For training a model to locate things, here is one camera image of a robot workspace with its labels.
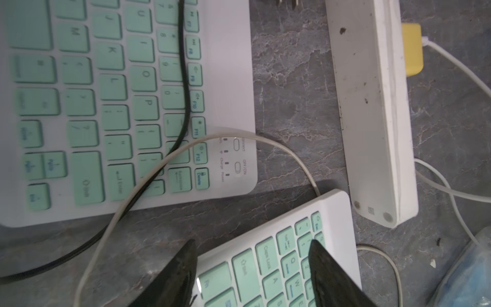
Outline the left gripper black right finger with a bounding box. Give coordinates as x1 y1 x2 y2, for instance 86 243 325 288
308 240 375 307

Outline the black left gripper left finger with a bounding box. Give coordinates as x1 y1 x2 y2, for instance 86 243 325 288
130 239 198 306

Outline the green keyboard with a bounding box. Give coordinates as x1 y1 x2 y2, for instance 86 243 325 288
1 1 258 228
191 189 361 306

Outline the white USB cable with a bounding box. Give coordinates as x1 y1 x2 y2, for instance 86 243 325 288
72 132 322 307

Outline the white power strip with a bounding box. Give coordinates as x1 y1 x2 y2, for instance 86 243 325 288
326 1 419 228

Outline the black USB cable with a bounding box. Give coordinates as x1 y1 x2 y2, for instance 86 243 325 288
0 0 193 285

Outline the bag of gloves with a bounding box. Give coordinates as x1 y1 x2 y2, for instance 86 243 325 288
428 226 490 306

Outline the yellow USB charger cube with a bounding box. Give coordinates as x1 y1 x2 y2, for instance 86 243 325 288
402 23 424 77

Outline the white cable near right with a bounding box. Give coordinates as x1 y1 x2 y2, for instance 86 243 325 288
356 36 491 307

